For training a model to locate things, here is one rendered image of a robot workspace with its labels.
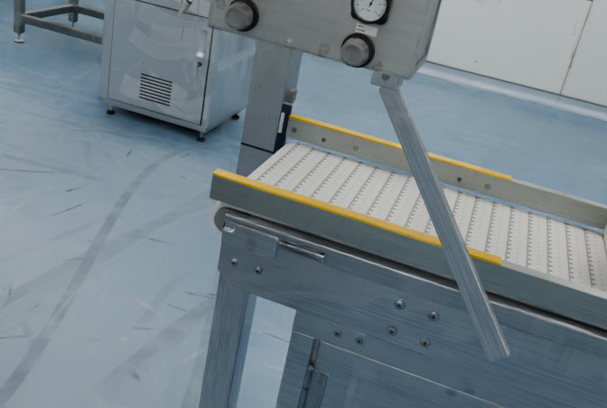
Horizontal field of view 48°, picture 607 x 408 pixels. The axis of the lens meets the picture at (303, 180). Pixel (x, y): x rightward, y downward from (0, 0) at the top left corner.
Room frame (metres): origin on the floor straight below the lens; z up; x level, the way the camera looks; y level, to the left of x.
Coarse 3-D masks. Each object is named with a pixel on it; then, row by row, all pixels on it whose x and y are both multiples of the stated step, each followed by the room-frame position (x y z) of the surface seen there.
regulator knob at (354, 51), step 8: (360, 24) 0.66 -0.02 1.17; (360, 32) 0.66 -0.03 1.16; (368, 32) 0.66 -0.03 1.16; (376, 32) 0.66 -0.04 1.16; (344, 40) 0.66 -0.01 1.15; (352, 40) 0.65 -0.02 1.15; (360, 40) 0.65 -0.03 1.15; (368, 40) 0.66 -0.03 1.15; (344, 48) 0.64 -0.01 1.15; (352, 48) 0.64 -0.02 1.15; (360, 48) 0.64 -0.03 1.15; (368, 48) 0.65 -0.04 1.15; (344, 56) 0.64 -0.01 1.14; (352, 56) 0.64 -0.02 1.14; (360, 56) 0.64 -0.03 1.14; (368, 56) 0.65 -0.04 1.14; (352, 64) 0.64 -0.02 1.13; (360, 64) 0.65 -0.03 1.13
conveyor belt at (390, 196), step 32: (288, 160) 0.91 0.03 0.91; (320, 160) 0.93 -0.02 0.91; (352, 160) 0.96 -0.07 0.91; (320, 192) 0.82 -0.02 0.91; (352, 192) 0.84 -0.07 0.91; (384, 192) 0.86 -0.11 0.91; (416, 192) 0.88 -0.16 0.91; (448, 192) 0.91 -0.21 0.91; (288, 224) 0.72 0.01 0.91; (416, 224) 0.78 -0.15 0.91; (480, 224) 0.82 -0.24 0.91; (512, 224) 0.84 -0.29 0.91; (544, 224) 0.86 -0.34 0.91; (384, 256) 0.69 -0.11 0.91; (512, 256) 0.75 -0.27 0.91; (544, 256) 0.76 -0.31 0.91; (576, 256) 0.78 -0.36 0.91
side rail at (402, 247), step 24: (216, 192) 0.73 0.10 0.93; (240, 192) 0.72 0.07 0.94; (264, 192) 0.71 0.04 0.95; (288, 216) 0.70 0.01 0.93; (312, 216) 0.70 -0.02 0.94; (336, 216) 0.69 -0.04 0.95; (360, 240) 0.68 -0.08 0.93; (384, 240) 0.68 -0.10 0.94; (408, 240) 0.67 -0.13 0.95; (432, 264) 0.66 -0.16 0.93; (480, 264) 0.65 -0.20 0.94; (504, 264) 0.65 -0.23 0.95; (504, 288) 0.64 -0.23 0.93; (528, 288) 0.64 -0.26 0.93; (552, 288) 0.63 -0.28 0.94; (576, 288) 0.63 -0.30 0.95; (576, 312) 0.63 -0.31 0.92; (600, 312) 0.62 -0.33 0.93
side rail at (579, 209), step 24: (288, 120) 0.99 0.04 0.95; (336, 144) 0.97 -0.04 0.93; (360, 144) 0.96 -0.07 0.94; (408, 168) 0.94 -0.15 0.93; (456, 168) 0.93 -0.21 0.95; (480, 192) 0.92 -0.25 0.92; (504, 192) 0.91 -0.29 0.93; (528, 192) 0.90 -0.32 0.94; (552, 192) 0.90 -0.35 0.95; (576, 216) 0.89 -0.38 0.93; (600, 216) 0.88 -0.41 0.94
